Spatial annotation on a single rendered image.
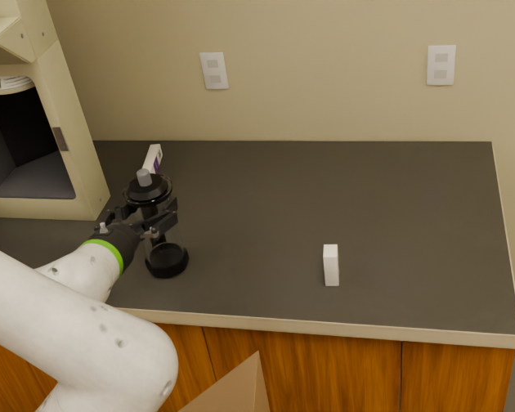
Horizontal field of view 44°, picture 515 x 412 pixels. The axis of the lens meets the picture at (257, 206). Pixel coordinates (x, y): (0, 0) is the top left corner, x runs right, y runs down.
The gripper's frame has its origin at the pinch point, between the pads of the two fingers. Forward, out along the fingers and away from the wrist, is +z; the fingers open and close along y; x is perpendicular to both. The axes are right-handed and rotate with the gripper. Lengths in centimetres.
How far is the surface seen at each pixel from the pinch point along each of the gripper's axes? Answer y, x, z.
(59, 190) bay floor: 35.4, 5.4, 21.6
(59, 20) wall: 43, -35, 52
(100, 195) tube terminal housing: 25.5, 8.1, 24.9
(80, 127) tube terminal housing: 25.6, -12.2, 21.1
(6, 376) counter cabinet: 52, 55, 4
